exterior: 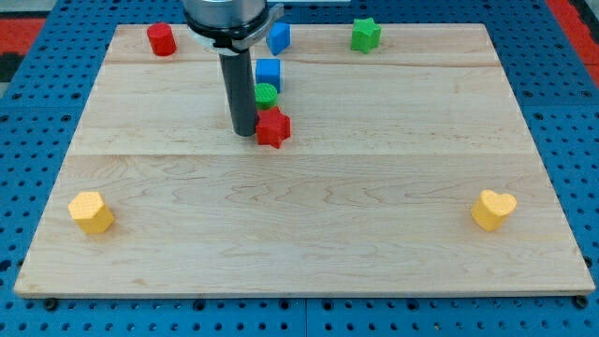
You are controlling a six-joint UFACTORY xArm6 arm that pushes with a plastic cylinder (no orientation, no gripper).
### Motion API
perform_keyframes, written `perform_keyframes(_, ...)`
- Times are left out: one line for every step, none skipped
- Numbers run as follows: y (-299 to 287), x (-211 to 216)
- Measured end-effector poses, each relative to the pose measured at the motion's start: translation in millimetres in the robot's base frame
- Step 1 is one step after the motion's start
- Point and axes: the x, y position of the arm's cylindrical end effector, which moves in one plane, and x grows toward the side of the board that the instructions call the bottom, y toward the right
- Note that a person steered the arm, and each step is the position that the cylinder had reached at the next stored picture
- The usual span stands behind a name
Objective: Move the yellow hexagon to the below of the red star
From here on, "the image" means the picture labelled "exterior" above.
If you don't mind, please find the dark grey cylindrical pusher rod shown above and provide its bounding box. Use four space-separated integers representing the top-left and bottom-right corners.
219 50 258 137

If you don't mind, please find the red star block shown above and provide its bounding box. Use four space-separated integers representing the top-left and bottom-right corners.
256 106 291 149

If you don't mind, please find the green star block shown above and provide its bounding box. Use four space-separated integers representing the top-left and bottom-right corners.
350 18 382 54

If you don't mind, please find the yellow hexagon block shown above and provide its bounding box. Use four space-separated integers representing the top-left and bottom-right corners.
67 191 115 234

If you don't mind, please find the blue cube block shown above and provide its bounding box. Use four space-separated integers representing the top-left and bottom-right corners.
256 59 282 93

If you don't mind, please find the green cylinder block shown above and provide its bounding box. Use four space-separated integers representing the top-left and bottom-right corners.
255 82 278 110

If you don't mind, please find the blue wedge block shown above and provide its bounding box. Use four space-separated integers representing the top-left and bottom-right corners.
266 22 291 55

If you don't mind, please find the red cylinder block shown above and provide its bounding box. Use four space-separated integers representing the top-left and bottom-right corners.
146 22 177 56

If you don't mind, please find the light wooden board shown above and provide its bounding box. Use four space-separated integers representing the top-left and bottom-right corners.
14 23 595 299

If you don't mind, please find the yellow heart block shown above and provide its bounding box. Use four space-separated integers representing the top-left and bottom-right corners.
471 189 518 231

